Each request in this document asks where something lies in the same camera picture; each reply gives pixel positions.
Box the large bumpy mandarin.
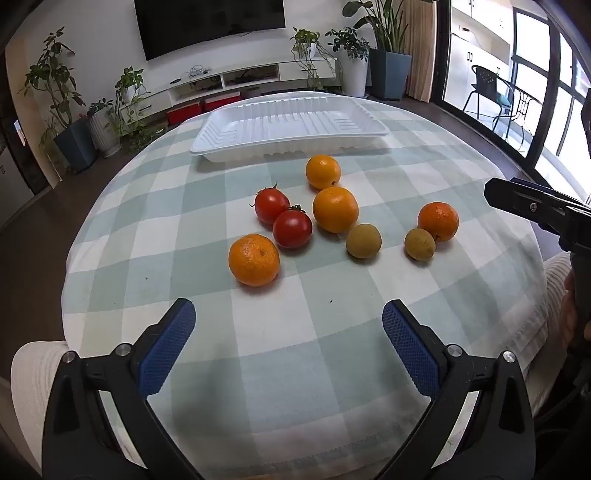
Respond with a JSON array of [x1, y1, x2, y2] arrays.
[[228, 234, 281, 287]]

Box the bushy plant in white pot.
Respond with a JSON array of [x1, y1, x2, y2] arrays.
[[325, 27, 371, 98]]

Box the white television cabinet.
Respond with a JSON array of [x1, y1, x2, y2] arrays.
[[134, 59, 343, 121]]

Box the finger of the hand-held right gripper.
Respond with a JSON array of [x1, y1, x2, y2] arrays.
[[485, 178, 591, 252]]

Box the red tomato with long stem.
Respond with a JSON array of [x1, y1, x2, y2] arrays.
[[249, 181, 291, 225]]

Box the black wall television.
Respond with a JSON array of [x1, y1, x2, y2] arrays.
[[134, 0, 286, 62]]

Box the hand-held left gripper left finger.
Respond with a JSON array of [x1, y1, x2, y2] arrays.
[[41, 298, 204, 480]]

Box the trailing pothos on cabinet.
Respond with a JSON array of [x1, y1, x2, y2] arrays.
[[290, 28, 326, 92]]

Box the person's right hand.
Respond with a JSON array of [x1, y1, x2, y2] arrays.
[[560, 268, 578, 344]]

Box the dark bumpy mandarin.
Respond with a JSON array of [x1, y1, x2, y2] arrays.
[[418, 202, 460, 243]]

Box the black metal side table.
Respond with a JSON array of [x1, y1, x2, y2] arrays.
[[505, 88, 540, 153]]

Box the white plastic tray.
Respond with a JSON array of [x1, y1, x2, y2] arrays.
[[189, 96, 391, 163]]

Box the small yellow-brown fruit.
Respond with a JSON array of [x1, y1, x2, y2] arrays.
[[404, 228, 437, 262], [346, 224, 382, 259]]

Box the red storage box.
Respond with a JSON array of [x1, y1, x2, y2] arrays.
[[167, 102, 202, 126], [204, 92, 242, 112]]

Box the black metal chair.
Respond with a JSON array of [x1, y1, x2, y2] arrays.
[[462, 65, 516, 133]]

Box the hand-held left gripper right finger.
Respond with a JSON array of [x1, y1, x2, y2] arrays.
[[382, 299, 536, 480]]

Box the trailing pothos in white pot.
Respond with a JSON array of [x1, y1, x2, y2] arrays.
[[113, 67, 168, 151]]

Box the large smooth orange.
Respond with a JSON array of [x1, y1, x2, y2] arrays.
[[312, 186, 359, 234]]

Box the white balcony cabinet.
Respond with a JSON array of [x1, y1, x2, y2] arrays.
[[449, 0, 514, 114]]

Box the tall plant in blue pot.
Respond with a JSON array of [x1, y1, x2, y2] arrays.
[[18, 27, 99, 174]]

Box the white ribbed cloth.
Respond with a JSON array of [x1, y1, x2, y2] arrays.
[[10, 340, 70, 464], [526, 255, 573, 416]]

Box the beige curtain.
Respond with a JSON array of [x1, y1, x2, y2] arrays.
[[401, 0, 438, 103]]

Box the plant in white ribbed pot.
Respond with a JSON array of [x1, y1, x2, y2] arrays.
[[87, 98, 123, 158]]

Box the large-leaf plant in blue-grey pot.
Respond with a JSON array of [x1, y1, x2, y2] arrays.
[[343, 0, 413, 101]]

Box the black window frame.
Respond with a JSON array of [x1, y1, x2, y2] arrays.
[[434, 0, 591, 185]]

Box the green white checked tablecloth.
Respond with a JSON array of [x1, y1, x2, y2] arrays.
[[65, 92, 550, 480]]

